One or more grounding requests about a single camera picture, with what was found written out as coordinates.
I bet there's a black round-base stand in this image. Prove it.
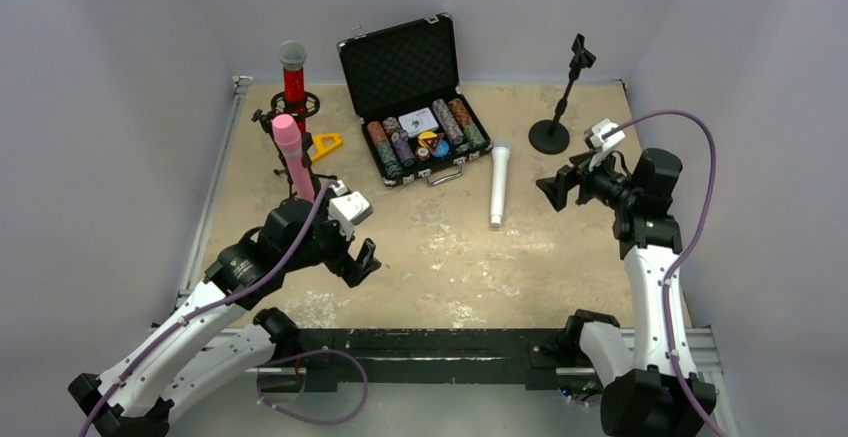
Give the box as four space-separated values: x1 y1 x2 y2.
528 33 597 155
301 132 330 195

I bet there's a white microphone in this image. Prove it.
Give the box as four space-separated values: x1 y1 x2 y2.
489 141 511 229

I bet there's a pink microphone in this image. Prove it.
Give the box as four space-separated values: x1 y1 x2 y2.
271 114 315 202

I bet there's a black tripod microphone stand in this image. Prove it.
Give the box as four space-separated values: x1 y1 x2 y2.
251 92 334 202

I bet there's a red glitter microphone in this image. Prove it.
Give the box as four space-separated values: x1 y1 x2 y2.
278 40 307 133

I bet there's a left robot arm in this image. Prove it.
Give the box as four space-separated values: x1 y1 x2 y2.
68 191 381 436

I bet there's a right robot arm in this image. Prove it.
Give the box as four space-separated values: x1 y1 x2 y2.
536 148 718 436

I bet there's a white playing card box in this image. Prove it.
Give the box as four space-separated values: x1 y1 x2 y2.
397 107 440 138

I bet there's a black poker chip case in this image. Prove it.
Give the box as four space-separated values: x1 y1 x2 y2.
336 13 493 188

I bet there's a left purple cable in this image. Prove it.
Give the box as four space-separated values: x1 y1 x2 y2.
78 180 370 437

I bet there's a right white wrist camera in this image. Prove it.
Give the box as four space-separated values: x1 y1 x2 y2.
584 119 626 171

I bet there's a yellow triangular plastic frame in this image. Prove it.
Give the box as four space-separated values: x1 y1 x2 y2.
311 132 344 162

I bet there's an aluminium corner rail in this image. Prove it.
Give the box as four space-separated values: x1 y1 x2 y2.
175 75 254 307

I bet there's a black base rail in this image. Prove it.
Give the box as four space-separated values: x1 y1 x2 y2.
258 328 596 392

